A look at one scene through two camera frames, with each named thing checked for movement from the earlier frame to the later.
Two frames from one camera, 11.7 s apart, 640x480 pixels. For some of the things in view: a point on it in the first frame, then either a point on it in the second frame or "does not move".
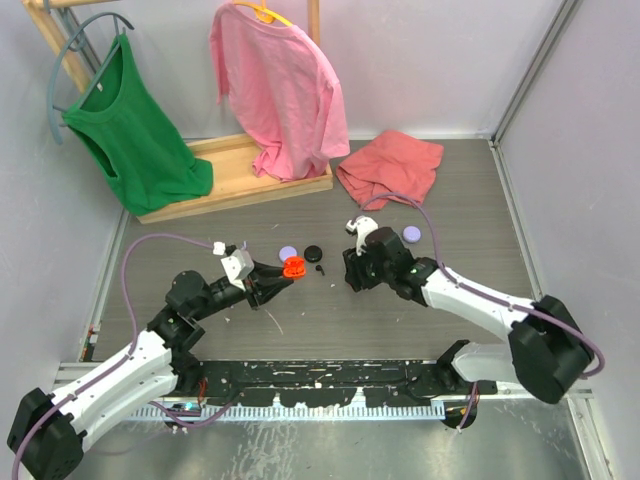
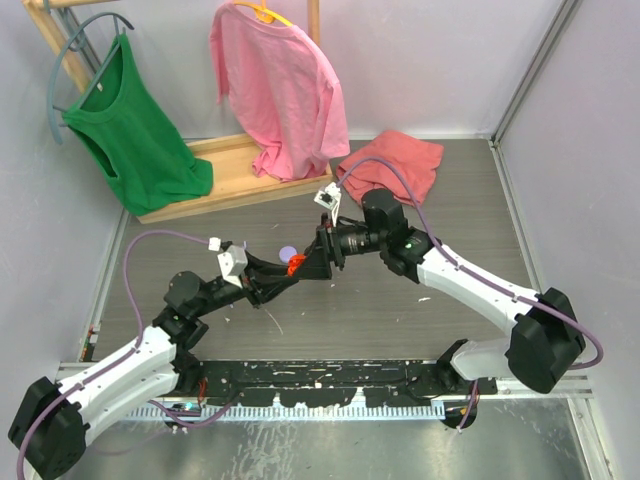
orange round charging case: (294, 267) does not move
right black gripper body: (365, 273) to (327, 223)
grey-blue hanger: (53, 69) does not move
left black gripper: (262, 292) does not move
